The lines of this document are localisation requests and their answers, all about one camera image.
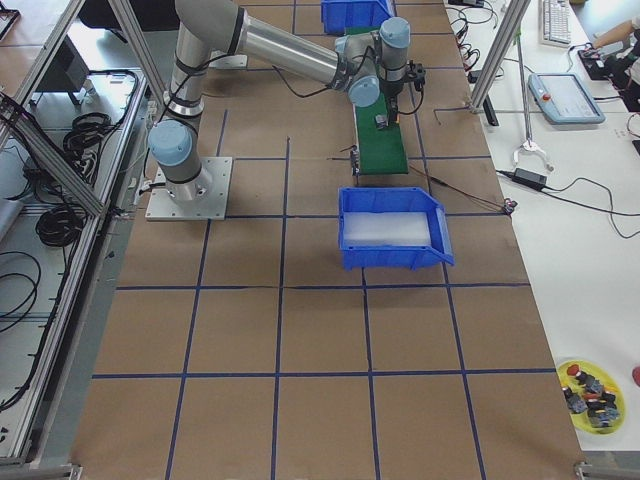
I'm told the white foam pad destination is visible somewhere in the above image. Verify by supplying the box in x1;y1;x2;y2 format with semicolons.
341;212;431;247

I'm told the white keyboard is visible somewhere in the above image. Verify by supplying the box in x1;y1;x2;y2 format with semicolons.
538;0;571;48

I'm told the blue source bin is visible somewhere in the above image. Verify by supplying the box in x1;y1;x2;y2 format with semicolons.
321;0;395;35

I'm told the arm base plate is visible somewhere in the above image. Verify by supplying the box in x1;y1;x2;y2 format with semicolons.
208;50;248;70
146;157;233;221

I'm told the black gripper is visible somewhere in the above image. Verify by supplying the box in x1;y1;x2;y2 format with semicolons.
382;60;426;125

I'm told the yellow plate of buttons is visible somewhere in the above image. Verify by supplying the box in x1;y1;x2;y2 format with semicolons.
556;359;626;435

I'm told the yellow mushroom push button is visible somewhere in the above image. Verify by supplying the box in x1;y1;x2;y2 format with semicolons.
374;114;398;130

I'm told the aluminium profile post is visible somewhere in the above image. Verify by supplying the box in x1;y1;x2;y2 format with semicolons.
469;0;530;112

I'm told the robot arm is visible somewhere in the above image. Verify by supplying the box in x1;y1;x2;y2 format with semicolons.
146;1;425;221

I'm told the green conveyor belt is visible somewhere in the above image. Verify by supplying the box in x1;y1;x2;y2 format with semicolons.
336;17;410;175

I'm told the red black wire pair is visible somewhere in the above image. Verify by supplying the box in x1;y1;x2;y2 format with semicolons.
407;164;516;216

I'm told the black power adapter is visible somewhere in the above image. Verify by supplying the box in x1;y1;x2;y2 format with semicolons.
512;168;547;191

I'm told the blue destination bin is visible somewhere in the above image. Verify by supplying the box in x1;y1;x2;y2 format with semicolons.
338;187;455;270

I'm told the teach pendant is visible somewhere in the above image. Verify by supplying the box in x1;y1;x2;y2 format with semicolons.
527;73;606;125

